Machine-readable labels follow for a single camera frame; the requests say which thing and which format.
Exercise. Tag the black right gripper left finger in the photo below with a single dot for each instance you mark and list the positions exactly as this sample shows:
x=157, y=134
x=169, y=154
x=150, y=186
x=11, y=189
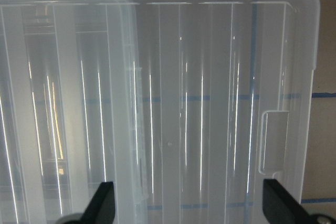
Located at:
x=101, y=208

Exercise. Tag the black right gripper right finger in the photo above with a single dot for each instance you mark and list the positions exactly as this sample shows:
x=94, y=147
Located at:
x=279, y=206

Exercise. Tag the clear plastic box lid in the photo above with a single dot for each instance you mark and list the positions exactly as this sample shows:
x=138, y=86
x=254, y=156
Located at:
x=226, y=92

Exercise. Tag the clear plastic storage box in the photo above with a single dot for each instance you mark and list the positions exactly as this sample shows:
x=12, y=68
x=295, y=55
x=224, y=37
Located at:
x=71, y=113

